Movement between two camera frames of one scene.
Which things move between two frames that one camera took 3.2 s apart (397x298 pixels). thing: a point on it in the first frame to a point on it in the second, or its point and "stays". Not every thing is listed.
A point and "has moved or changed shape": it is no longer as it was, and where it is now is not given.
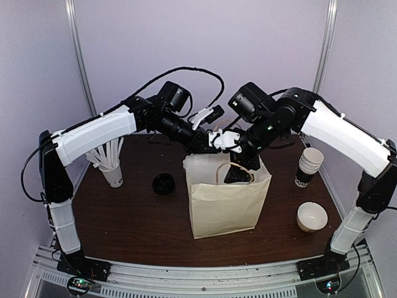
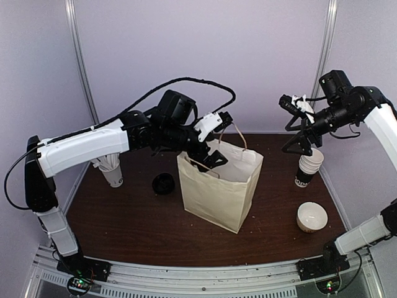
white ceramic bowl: x=311 y=216 stays
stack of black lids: x=163 y=184 stays
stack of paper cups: x=310 y=162 stays
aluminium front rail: x=269 y=280 stays
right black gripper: x=253 y=162 to x=307 y=128
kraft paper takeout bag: x=218 y=207 has moved or changed shape
